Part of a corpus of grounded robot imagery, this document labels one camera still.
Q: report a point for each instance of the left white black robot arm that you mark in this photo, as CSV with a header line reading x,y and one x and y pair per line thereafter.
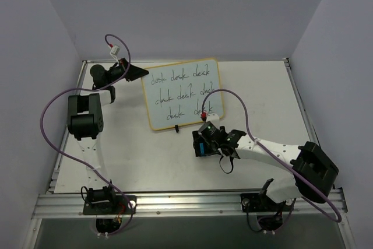
x,y
86,123

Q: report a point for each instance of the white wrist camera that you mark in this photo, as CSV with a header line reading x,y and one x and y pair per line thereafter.
x,y
114,50
214,119

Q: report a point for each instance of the blue whiteboard eraser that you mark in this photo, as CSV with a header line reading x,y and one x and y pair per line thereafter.
x,y
200,150

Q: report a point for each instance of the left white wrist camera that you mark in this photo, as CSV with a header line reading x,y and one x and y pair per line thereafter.
x,y
114,50

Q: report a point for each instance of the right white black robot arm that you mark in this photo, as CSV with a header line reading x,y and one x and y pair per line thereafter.
x,y
242,147

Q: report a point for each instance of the aluminium table edge rail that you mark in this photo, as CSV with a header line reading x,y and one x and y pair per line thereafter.
x,y
303,115

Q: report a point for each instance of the front aluminium frame rail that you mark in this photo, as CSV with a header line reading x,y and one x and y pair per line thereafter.
x,y
148,205

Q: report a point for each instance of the yellow-framed small whiteboard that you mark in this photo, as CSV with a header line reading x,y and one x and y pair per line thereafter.
x,y
176,94

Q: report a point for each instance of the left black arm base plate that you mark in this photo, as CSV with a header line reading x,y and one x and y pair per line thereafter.
x,y
108,208

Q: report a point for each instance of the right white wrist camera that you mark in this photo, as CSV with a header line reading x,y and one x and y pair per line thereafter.
x,y
214,119

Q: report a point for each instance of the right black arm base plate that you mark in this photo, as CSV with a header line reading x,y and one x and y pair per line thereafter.
x,y
255,203

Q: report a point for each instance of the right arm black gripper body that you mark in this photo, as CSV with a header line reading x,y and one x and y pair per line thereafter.
x,y
202,140

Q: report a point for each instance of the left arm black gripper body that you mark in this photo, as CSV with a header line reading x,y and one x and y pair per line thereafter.
x,y
125,70

